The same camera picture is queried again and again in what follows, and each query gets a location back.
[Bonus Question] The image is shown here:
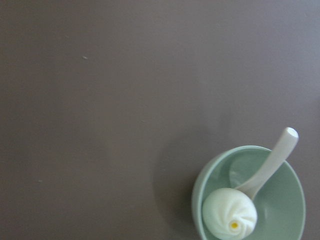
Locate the white steamed bun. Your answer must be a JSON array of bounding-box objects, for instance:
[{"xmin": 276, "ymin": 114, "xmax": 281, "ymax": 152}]
[{"xmin": 202, "ymin": 188, "xmax": 258, "ymax": 240}]

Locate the white plastic spoon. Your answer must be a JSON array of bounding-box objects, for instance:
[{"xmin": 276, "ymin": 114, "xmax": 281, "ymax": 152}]
[{"xmin": 235, "ymin": 127, "xmax": 299, "ymax": 201}]

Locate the mint green bowl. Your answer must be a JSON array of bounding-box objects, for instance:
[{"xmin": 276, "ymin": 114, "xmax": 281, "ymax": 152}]
[{"xmin": 191, "ymin": 145, "xmax": 306, "ymax": 240}]

